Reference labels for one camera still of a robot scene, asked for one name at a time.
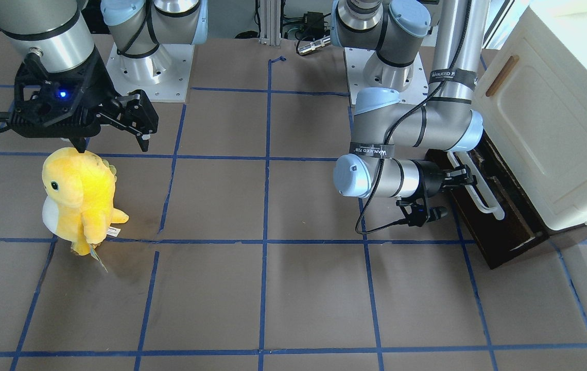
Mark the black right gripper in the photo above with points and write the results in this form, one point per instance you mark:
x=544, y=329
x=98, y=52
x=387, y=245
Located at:
x=102, y=85

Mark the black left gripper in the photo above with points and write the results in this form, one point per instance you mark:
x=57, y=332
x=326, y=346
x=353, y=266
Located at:
x=430, y=179

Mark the white drawer handle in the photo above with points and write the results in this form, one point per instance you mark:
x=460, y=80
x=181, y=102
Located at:
x=482, y=196

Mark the dark brown wooden drawer cabinet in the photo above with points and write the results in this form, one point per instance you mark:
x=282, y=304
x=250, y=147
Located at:
x=522, y=228

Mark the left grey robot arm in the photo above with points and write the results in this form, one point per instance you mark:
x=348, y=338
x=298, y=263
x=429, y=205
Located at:
x=394, y=30

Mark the yellow plush duck toy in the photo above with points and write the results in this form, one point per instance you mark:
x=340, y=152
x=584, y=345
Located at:
x=80, y=191

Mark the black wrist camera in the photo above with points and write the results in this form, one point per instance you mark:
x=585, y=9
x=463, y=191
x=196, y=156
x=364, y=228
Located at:
x=416, y=214

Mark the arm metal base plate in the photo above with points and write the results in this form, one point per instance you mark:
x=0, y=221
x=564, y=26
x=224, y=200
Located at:
x=364, y=69
x=164, y=75

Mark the aluminium frame post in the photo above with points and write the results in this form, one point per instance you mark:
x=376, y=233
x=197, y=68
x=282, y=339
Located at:
x=270, y=22

